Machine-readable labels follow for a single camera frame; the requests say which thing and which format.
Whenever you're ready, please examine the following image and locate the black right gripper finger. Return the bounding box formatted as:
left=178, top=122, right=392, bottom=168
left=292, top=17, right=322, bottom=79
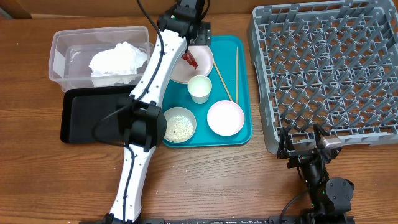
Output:
left=278, top=128, right=294, bottom=152
left=313, top=123, right=330, bottom=148

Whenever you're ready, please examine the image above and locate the red snack wrapper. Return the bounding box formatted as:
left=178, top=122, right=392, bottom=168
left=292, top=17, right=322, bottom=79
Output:
left=182, top=50, right=198, bottom=69

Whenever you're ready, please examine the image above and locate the cream paper cup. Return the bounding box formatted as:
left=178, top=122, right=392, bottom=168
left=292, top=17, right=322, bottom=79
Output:
left=187, top=75, right=212, bottom=104

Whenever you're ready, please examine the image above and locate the white napkin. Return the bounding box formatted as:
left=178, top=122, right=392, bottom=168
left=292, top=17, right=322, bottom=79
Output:
left=89, top=42, right=147, bottom=87

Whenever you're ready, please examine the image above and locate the white bowl with rice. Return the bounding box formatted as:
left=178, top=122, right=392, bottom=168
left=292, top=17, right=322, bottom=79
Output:
left=164, top=107, right=197, bottom=143

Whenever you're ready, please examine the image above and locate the pile of rice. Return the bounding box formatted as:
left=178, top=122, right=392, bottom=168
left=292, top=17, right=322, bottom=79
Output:
left=165, top=115, right=193, bottom=143

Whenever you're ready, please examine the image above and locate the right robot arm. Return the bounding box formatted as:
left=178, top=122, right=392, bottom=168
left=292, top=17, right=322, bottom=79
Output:
left=275, top=124, right=355, bottom=224

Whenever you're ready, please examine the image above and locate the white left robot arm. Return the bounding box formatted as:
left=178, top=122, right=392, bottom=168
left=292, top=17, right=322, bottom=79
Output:
left=102, top=0, right=211, bottom=223

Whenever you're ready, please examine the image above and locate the grey dishwasher rack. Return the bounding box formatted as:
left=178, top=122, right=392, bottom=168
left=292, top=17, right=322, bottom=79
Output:
left=248, top=1, right=397, bottom=153

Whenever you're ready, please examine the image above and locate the white round plate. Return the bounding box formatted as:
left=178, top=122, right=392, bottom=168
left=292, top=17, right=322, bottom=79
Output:
left=170, top=45, right=215, bottom=85

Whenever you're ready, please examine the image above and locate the wooden chopstick left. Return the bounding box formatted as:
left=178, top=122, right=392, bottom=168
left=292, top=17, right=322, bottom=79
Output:
left=213, top=61, right=233, bottom=101

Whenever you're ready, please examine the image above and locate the white empty bowl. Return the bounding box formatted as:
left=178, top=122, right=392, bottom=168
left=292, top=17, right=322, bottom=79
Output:
left=206, top=100, right=245, bottom=136

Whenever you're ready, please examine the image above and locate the teal serving tray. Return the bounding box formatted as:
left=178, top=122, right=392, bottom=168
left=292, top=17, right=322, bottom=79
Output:
left=162, top=35, right=252, bottom=148

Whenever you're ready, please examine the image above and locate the clear plastic bin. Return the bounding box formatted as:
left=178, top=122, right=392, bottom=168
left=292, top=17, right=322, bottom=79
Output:
left=49, top=26, right=154, bottom=92

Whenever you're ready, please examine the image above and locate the black plastic tray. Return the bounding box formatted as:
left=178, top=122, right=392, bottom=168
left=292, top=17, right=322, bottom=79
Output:
left=60, top=85, right=134, bottom=144

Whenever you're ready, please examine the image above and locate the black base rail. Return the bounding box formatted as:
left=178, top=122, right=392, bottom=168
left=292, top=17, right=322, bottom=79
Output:
left=79, top=215, right=355, bottom=224

